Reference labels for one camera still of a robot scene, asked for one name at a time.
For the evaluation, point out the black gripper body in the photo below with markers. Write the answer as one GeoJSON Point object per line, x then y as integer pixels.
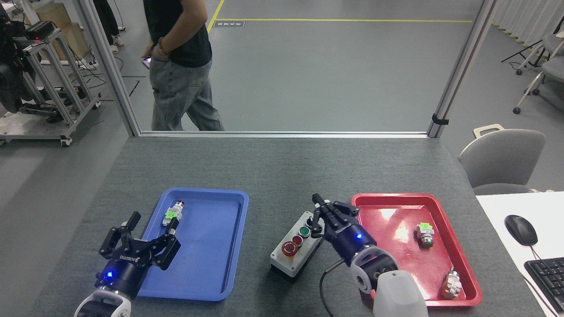
{"type": "Point", "coordinates": [121, 275]}
{"type": "Point", "coordinates": [352, 244]}

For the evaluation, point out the red-tipped switch with green label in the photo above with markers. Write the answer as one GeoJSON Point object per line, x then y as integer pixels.
{"type": "Point", "coordinates": [172, 214]}

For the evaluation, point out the silver metal switch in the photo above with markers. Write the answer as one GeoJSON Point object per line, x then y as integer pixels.
{"type": "Point", "coordinates": [452, 285]}

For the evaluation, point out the person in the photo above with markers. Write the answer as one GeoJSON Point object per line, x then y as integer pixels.
{"type": "Point", "coordinates": [180, 88]}

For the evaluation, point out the grey control box with buttons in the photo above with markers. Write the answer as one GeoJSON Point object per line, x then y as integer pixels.
{"type": "Point", "coordinates": [291, 259]}

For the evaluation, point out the black keyboard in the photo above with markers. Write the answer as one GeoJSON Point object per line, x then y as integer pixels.
{"type": "Point", "coordinates": [548, 277]}

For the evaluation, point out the cardboard box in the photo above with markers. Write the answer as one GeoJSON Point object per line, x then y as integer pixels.
{"type": "Point", "coordinates": [66, 31]}

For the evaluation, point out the grey floor label plate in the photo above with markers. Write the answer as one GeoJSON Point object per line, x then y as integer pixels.
{"type": "Point", "coordinates": [228, 24]}

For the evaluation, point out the red plastic tray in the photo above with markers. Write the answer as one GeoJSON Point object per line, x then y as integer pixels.
{"type": "Point", "coordinates": [396, 229]}

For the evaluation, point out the white curtain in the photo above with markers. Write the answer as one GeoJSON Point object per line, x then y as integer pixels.
{"type": "Point", "coordinates": [528, 17]}

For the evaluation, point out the blue plastic tray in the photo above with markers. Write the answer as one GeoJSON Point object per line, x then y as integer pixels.
{"type": "Point", "coordinates": [207, 255]}

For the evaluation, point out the black clip on post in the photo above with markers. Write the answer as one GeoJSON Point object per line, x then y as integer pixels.
{"type": "Point", "coordinates": [438, 119]}

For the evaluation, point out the white desk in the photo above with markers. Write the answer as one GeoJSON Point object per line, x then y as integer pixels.
{"type": "Point", "coordinates": [498, 211]}

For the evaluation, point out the mobile phone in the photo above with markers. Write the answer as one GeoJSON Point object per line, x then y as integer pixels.
{"type": "Point", "coordinates": [146, 62]}

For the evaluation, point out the green push button switch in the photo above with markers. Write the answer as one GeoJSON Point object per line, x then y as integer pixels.
{"type": "Point", "coordinates": [425, 233]}

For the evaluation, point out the aluminium frame cart on wheels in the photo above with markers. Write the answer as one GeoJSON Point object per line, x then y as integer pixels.
{"type": "Point", "coordinates": [61, 83]}

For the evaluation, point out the black tripod stand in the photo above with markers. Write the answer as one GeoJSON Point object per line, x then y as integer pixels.
{"type": "Point", "coordinates": [524, 50]}

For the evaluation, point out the black computer mouse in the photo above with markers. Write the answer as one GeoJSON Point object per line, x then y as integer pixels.
{"type": "Point", "coordinates": [521, 230]}

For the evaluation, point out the person's legs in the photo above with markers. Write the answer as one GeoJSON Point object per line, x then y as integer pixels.
{"type": "Point", "coordinates": [108, 22]}

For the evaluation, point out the silver aluminium rail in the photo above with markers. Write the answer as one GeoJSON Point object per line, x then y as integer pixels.
{"type": "Point", "coordinates": [308, 134]}

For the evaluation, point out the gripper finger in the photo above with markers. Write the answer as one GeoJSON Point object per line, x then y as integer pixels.
{"type": "Point", "coordinates": [167, 251]}
{"type": "Point", "coordinates": [324, 224]}
{"type": "Point", "coordinates": [343, 215]}
{"type": "Point", "coordinates": [119, 244]}

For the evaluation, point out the black machine on cart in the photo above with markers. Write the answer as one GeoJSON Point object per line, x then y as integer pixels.
{"type": "Point", "coordinates": [11, 75]}

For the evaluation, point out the grey office chair on wheels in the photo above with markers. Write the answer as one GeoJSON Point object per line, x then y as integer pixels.
{"type": "Point", "coordinates": [551, 66]}

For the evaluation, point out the person's hand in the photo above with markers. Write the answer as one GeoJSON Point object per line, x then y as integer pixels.
{"type": "Point", "coordinates": [161, 52]}

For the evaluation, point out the silver aluminium post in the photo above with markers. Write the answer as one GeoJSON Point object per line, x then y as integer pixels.
{"type": "Point", "coordinates": [462, 66]}
{"type": "Point", "coordinates": [108, 66]}

